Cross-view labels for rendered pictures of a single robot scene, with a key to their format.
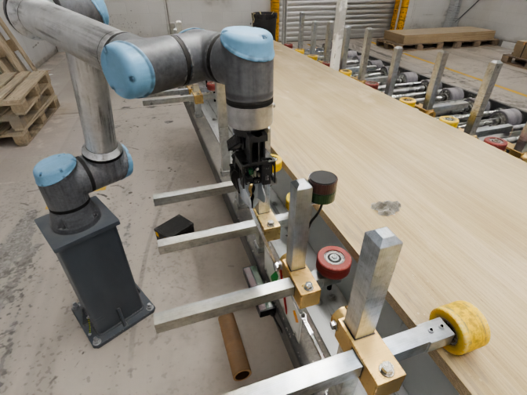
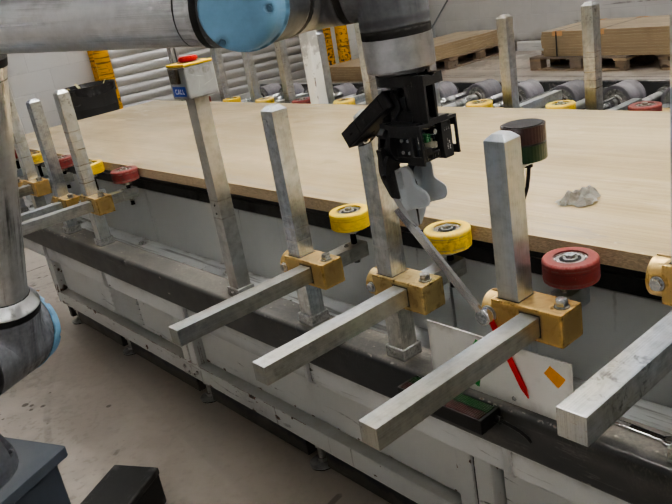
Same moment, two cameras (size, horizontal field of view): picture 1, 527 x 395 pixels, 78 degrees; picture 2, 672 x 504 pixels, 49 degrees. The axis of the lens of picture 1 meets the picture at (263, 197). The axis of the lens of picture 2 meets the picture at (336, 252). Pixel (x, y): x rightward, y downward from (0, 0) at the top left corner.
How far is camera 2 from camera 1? 0.54 m
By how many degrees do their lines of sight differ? 22
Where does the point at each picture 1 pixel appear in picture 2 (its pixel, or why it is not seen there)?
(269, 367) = not seen: outside the picture
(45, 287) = not seen: outside the picture
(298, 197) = (507, 155)
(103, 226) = (37, 467)
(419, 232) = (648, 204)
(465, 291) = not seen: outside the picture
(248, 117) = (413, 48)
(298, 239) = (517, 235)
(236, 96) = (392, 20)
